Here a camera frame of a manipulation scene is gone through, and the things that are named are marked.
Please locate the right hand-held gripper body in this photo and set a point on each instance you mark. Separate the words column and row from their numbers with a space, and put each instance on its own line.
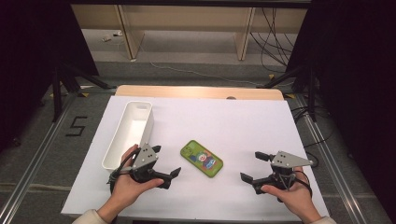
column 288, row 160

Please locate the white plastic bin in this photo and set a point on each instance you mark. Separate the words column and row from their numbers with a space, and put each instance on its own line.
column 130, row 133

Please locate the green cartoon phone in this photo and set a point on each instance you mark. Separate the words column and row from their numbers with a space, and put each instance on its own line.
column 201, row 158

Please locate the wooden shelf unit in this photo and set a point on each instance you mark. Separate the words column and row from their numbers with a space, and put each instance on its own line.
column 186, row 18

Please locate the white power adapter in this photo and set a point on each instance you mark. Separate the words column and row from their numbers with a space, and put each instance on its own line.
column 117, row 33
column 106, row 38

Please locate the person's left hand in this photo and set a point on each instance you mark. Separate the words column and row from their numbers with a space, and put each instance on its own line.
column 126, row 189

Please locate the person's right hand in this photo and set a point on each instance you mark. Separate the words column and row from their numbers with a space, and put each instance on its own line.
column 295, row 197

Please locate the wooden table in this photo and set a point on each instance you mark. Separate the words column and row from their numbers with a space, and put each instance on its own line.
column 193, row 92

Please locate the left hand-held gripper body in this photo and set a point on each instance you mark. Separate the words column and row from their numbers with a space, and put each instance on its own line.
column 146, row 157

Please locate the aluminium floor rail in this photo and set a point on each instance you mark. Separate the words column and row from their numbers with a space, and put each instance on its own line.
column 40, row 149
column 330, row 158

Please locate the white table board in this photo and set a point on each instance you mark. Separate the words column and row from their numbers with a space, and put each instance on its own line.
column 218, row 124

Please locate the black metal stand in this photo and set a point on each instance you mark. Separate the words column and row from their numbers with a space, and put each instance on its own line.
column 311, row 93
column 56, row 93

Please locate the black curtain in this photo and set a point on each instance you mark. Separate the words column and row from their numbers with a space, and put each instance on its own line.
column 358, row 77
column 31, row 62

